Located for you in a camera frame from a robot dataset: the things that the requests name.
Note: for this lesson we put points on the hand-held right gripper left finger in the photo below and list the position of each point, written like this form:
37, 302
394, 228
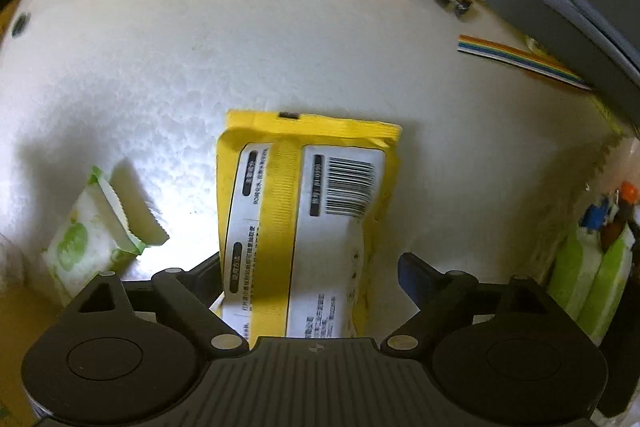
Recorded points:
205, 272

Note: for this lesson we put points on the grey zipper case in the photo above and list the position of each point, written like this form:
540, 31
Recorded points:
560, 2

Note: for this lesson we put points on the black round lid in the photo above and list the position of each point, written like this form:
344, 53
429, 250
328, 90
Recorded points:
20, 26

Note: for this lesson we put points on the green white packets stack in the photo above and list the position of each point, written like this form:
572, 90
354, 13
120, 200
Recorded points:
590, 287

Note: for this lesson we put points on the small green wipes packet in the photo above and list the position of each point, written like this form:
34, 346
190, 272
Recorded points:
80, 242

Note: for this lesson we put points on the yellow wet wipes packet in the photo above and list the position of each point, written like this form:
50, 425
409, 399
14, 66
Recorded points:
320, 247

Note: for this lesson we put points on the colourful small toy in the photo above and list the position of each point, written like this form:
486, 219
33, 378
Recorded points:
607, 212

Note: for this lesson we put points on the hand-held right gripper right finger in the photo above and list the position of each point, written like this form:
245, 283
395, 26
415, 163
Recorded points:
412, 274

